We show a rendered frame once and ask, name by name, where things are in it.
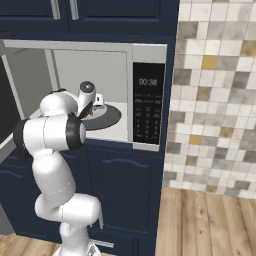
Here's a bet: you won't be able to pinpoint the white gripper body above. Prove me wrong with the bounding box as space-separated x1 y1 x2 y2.
92 101 108 112

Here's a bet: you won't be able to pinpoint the white plate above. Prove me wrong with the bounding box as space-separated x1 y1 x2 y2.
87 104 110 120

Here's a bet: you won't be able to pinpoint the dark round microwave turntable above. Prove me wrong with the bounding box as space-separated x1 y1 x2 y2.
79 103 123 132

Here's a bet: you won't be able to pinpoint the silver microwave oven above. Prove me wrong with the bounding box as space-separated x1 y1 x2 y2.
0 39 168 153

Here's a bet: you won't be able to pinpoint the microwave door with dark glass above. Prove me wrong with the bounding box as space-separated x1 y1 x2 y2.
0 53 27 164

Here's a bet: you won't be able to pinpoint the navy lower cupboard door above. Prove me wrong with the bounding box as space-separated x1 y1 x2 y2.
87 149 165 240
0 148 88 236

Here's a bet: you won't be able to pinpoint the navy cupboard door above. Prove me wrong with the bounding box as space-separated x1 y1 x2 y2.
0 0 70 34
87 149 165 240
69 0 180 35
0 148 88 236

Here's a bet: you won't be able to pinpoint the navy upper cupboard door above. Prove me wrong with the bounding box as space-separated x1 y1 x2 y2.
0 0 70 34
69 0 180 35

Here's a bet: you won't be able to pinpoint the navy drawer front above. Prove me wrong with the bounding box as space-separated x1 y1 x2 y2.
87 233 158 256

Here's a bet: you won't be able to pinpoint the silver cupboard handle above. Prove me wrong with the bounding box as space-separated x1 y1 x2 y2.
49 0 62 20
97 206 105 231
68 0 80 21

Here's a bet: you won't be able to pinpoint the silver drawer handle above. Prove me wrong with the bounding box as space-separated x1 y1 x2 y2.
89 239 115 250

